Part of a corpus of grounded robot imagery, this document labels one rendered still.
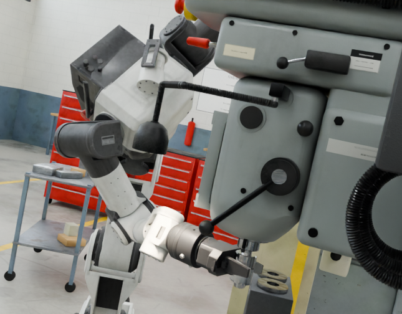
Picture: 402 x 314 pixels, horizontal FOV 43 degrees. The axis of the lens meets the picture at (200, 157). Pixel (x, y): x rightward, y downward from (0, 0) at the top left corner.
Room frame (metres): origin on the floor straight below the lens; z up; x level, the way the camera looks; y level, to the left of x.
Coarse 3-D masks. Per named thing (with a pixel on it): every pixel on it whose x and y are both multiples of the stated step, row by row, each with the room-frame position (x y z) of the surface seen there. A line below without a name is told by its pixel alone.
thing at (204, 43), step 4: (188, 40) 1.22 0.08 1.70; (192, 40) 1.22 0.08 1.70; (196, 40) 1.22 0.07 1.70; (200, 40) 1.22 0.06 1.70; (204, 40) 1.21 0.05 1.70; (208, 40) 1.21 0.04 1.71; (188, 44) 1.23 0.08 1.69; (192, 44) 1.23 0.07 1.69; (196, 44) 1.22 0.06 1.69; (200, 44) 1.22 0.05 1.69; (204, 44) 1.21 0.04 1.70; (208, 44) 1.21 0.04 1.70; (212, 44) 1.21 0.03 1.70; (216, 44) 1.21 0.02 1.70; (204, 48) 1.22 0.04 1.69
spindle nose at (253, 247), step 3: (240, 240) 1.05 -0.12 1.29; (237, 243) 1.06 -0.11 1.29; (240, 243) 1.05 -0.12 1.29; (249, 243) 1.04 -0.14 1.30; (252, 243) 1.04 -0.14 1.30; (255, 243) 1.04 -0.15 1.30; (258, 243) 1.05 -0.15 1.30; (237, 246) 1.05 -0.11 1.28; (240, 246) 1.05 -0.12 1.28; (246, 246) 1.04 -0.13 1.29; (249, 246) 1.04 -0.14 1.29; (252, 246) 1.04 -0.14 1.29; (255, 246) 1.04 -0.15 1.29; (258, 246) 1.05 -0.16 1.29; (246, 249) 1.04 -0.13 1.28; (249, 249) 1.04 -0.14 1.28; (252, 249) 1.04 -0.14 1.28; (255, 249) 1.04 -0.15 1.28; (258, 249) 1.05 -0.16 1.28
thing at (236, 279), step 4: (240, 260) 1.04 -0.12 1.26; (244, 260) 1.04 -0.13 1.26; (244, 264) 1.04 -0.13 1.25; (248, 264) 1.04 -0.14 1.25; (252, 264) 1.05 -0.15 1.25; (252, 268) 1.05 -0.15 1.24; (252, 272) 1.05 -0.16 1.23; (232, 276) 1.05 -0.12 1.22; (236, 276) 1.04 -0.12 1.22; (252, 276) 1.06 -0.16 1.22; (232, 280) 1.05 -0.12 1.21; (236, 280) 1.04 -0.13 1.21; (240, 280) 1.04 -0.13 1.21; (244, 280) 1.04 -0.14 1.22; (248, 280) 1.04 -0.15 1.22; (240, 284) 1.04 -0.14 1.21; (244, 284) 1.04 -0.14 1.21; (248, 284) 1.05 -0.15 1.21
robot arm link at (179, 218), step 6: (156, 210) 1.23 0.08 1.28; (162, 210) 1.19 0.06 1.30; (168, 210) 1.19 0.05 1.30; (174, 210) 1.19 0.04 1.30; (150, 216) 1.26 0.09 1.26; (168, 216) 1.18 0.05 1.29; (174, 216) 1.18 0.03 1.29; (180, 216) 1.19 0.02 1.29; (150, 222) 1.26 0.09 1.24; (180, 222) 1.19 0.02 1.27; (144, 228) 1.26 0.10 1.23; (144, 234) 1.26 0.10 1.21
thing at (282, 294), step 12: (264, 276) 1.49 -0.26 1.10; (276, 276) 1.50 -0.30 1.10; (252, 288) 1.38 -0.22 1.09; (264, 288) 1.39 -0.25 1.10; (276, 288) 1.39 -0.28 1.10; (288, 288) 1.41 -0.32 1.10; (252, 300) 1.37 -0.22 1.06; (264, 300) 1.37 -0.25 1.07; (276, 300) 1.36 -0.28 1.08; (288, 300) 1.36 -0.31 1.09; (252, 312) 1.37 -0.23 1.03; (264, 312) 1.37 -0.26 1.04; (276, 312) 1.36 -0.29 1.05; (288, 312) 1.36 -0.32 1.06
